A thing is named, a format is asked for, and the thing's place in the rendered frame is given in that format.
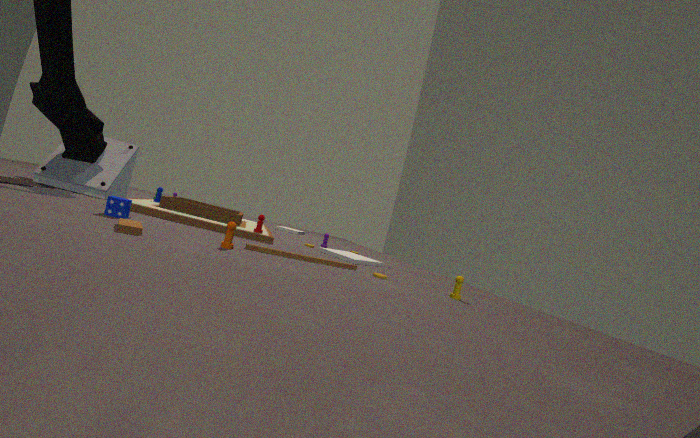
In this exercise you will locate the yellow pawn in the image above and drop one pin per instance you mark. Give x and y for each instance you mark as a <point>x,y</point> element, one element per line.
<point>455,295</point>

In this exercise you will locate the orange pawn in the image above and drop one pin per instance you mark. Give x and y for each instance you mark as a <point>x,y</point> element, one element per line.
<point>227,243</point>

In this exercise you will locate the brown flat bar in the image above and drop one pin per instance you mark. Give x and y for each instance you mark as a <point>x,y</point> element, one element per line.
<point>300,257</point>

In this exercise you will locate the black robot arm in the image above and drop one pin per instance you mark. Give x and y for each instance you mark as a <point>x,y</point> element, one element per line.
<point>57,94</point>

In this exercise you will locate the blue die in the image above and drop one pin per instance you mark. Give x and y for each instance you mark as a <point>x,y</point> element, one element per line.
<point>118,207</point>

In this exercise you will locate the dark red pawn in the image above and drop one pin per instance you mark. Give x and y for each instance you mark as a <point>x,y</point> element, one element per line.
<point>260,224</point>

